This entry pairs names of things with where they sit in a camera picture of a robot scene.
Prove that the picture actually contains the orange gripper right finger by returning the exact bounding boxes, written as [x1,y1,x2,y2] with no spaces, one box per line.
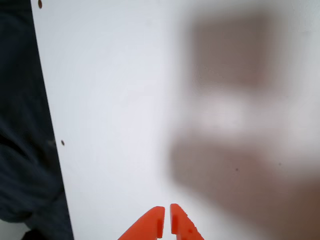
[169,203,205,240]

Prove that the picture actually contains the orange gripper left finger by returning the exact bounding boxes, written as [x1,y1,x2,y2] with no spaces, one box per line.
[117,205,166,240]

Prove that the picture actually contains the person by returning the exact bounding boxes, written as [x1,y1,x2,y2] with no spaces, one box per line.
[0,0,75,240]

